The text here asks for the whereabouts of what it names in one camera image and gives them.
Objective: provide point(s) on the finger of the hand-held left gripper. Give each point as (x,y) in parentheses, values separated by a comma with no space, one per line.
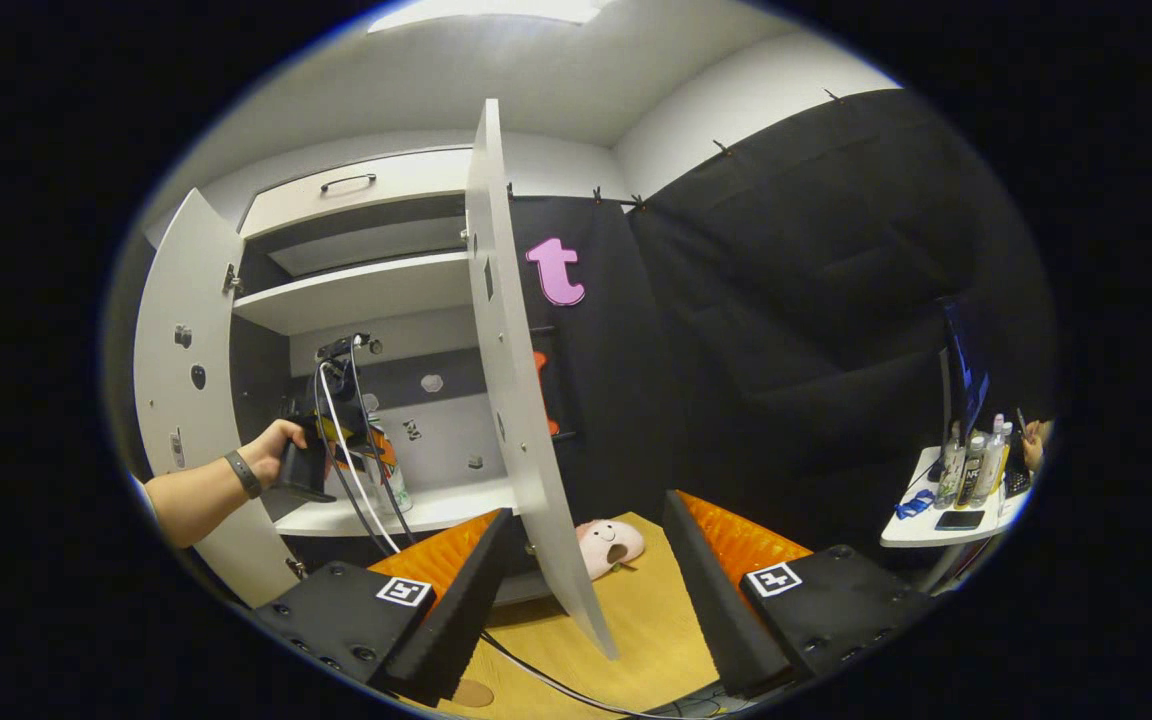
(383,455)
(341,430)

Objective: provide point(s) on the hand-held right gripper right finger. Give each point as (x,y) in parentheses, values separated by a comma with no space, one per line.
(711,600)

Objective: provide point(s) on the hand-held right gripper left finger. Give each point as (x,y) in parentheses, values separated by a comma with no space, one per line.
(466,600)

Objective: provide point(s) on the white bottle with green label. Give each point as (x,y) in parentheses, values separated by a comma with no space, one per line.
(398,490)

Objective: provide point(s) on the white cabinet door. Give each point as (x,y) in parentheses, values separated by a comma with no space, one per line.
(166,300)
(511,400)

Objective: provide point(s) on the dark wristband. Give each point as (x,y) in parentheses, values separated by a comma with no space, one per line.
(244,475)

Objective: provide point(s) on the white cabinet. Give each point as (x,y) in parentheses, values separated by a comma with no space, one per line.
(446,440)

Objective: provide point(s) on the round brown coaster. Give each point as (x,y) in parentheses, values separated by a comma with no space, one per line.
(473,692)

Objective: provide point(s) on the pink plush face toy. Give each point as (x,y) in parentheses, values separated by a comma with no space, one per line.
(606,545)

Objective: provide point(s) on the white cabinet shelf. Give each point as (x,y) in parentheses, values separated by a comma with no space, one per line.
(356,290)

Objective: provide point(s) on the silver door hinge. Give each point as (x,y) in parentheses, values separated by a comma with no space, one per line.
(232,279)

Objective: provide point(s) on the small blue packet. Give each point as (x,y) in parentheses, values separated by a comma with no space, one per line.
(916,503)

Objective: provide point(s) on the white side table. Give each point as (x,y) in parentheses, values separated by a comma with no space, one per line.
(936,537)

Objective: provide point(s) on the white upper cabinet flap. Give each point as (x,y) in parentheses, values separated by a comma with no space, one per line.
(406,180)

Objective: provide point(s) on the black backdrop cloth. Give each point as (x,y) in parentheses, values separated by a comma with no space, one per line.
(786,350)

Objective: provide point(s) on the black smartphone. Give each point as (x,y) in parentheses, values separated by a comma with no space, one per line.
(960,520)

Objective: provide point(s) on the clear drink bottle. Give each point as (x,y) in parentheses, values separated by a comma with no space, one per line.
(992,460)
(951,470)
(972,472)

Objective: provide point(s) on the computer monitor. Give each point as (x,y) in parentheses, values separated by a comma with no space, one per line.
(966,380)

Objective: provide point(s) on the ceiling light panel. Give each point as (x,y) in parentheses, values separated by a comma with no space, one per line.
(486,10)

